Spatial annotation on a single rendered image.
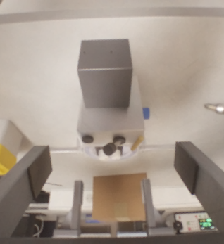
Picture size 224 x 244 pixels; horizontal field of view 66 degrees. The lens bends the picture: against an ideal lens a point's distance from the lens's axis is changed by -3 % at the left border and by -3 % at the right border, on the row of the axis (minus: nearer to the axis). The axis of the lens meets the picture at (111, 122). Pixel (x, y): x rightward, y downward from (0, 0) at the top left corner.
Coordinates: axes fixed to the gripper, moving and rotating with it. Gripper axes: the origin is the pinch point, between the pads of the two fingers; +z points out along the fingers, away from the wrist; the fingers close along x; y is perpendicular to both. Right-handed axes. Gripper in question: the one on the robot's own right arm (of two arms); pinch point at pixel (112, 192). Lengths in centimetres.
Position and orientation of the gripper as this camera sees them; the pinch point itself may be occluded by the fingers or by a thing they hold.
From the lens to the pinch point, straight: 34.7
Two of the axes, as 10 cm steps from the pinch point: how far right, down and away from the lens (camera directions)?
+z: -0.2, -8.3, 5.6
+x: -10.0, 0.3, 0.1
